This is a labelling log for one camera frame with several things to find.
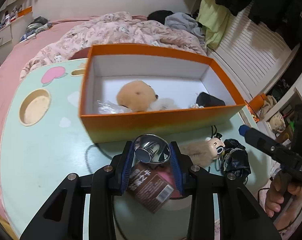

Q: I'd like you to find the shiny steel cup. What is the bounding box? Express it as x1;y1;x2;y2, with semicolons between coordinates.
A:
134;134;171;165

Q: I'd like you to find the black drawstring pouch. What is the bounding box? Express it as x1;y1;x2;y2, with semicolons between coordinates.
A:
220;139;251;183

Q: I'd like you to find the brown fur pom keychain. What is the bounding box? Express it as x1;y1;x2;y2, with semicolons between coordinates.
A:
179;133;225;168

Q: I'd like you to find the brown snack packet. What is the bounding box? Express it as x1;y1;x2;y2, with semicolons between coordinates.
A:
127;162;174;213

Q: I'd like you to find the black patterned cushion pouch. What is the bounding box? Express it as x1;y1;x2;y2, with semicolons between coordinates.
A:
196;92;226;107

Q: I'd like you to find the clear crinkled plastic bag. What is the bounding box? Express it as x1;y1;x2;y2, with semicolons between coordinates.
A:
95;100;132;114

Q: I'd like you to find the tan round plush toy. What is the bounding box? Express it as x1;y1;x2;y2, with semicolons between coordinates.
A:
116;80;158;112

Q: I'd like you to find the white fluffy fur ball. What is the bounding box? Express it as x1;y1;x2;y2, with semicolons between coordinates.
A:
148;98;179;111

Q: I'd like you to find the person's right hand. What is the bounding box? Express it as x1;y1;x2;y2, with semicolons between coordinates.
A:
265;171;302;218

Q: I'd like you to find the orange cardboard box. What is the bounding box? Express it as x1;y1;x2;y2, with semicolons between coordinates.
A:
79;44;245;143

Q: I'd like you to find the mint green lap table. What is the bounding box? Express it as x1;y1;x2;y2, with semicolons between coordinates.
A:
0;60;271;239

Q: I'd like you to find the yellow-green hanging garment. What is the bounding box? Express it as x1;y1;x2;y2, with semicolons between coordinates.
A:
197;0;234;50

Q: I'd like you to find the pink patterned duvet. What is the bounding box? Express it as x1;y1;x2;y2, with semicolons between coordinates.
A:
19;11;206;81

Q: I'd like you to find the grey clothes pile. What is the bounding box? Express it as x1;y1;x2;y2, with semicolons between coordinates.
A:
165;12;205;42

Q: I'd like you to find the black garment on bed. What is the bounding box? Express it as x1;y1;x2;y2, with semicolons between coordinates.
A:
147;10;174;24

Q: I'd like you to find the clothes heap on bed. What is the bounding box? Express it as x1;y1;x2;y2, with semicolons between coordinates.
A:
20;16;53;42

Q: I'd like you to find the white bedside cabinet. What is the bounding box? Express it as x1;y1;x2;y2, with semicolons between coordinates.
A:
0;12;34;65

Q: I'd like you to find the small orange box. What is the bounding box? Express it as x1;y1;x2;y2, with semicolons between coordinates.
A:
17;6;32;18

